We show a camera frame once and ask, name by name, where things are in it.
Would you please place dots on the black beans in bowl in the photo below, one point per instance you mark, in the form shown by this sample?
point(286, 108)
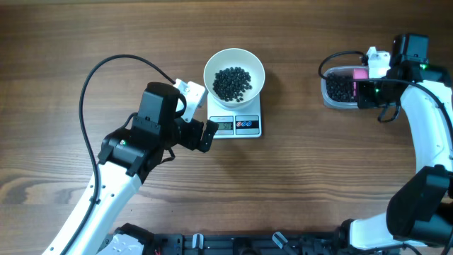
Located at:
point(231, 84)

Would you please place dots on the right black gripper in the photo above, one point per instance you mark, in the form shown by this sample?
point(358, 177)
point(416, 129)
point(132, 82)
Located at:
point(363, 99)

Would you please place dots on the black beans pile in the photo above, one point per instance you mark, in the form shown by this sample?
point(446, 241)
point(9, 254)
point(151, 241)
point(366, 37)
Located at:
point(339, 88)

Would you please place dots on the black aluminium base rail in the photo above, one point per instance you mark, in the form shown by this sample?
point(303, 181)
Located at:
point(199, 244)

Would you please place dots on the white round bowl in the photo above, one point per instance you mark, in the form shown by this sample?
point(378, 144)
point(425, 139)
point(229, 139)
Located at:
point(235, 57)

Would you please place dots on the clear plastic container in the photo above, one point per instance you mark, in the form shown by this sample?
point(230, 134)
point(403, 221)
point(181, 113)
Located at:
point(327, 100)

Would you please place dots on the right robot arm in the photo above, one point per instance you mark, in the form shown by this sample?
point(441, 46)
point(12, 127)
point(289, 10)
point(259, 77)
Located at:
point(416, 215)

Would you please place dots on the pink scoop blue handle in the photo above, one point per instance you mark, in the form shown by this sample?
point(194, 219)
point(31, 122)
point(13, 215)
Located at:
point(358, 74)

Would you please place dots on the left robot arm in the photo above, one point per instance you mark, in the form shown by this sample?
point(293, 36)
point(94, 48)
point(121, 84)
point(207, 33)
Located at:
point(128, 155)

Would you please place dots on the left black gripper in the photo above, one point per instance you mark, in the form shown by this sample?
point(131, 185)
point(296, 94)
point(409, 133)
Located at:
point(192, 141)

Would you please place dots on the white digital kitchen scale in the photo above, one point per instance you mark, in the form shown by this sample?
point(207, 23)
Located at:
point(235, 123)

